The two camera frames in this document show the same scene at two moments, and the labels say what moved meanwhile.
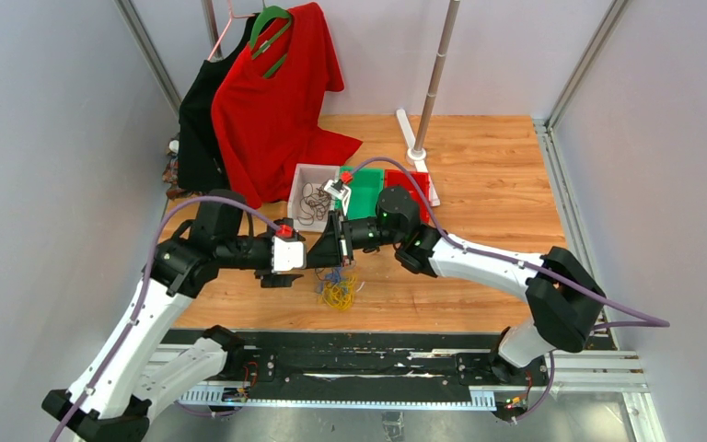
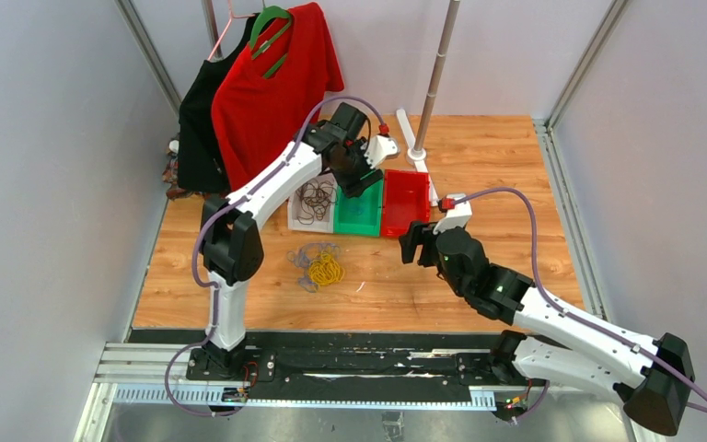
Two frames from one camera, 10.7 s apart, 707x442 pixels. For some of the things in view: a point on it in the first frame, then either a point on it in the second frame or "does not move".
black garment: [201, 166] does not move
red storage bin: [394, 179] does not move
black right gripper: [330, 250] to [419, 233]
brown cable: [314, 203] does not move
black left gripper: [269, 278] to [354, 186]
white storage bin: [308, 203] does not move
